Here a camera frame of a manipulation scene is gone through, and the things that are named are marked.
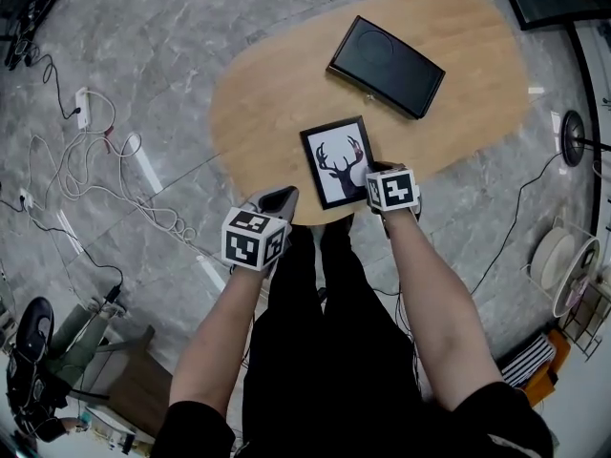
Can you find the dark wooden table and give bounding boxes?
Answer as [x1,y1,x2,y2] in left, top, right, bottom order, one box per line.
[107,324,173,438]

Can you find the black box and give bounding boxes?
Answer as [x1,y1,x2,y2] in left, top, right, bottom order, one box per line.
[326,14,447,120]

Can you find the orange cushion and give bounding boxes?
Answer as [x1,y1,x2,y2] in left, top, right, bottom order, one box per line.
[522,329,572,407]

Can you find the tangled white cable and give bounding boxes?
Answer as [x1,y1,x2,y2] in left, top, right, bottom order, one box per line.
[28,91,225,266]

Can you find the person's left forearm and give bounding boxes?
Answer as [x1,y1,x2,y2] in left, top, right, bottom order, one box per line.
[169,264,268,417]

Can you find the long black cable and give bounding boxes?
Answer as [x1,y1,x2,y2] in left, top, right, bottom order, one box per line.
[0,198,125,304]

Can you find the wooden coffee table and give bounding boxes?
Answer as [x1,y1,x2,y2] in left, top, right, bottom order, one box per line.
[208,0,532,228]

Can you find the long white power strip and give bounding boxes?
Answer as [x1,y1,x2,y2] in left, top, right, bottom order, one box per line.
[74,87,91,130]

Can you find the person's right forearm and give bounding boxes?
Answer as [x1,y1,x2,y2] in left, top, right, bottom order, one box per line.
[381,207,505,412]

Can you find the short black cable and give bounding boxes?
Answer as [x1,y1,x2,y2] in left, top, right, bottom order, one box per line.
[42,53,82,119]

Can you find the metal wire rack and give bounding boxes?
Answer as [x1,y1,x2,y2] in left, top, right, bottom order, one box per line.
[558,264,611,362]

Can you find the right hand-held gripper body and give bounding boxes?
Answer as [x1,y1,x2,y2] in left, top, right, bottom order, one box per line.
[365,159,424,223]

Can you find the black wheeled base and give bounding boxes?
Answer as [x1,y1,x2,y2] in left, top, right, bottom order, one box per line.
[0,0,63,69]

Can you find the deer picture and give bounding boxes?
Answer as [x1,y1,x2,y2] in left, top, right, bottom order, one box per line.
[299,114,378,211]

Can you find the person's black shirt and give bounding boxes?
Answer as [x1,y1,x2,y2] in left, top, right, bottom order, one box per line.
[151,382,558,458]

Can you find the black standing fan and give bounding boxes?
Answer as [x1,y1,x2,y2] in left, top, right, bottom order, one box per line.
[560,110,611,167]

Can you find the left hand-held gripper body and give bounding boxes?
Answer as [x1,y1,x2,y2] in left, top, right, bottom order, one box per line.
[221,198,293,276]

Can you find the black fan cable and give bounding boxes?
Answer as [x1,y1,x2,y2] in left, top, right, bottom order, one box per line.
[470,150,564,298]

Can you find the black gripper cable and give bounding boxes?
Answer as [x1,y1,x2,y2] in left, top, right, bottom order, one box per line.
[381,217,431,390]

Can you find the black white striped cloth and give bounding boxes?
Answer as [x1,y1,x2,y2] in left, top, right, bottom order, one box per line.
[498,334,558,388]

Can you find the person's black trousers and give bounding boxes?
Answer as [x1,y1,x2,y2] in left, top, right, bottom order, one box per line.
[242,217,431,458]

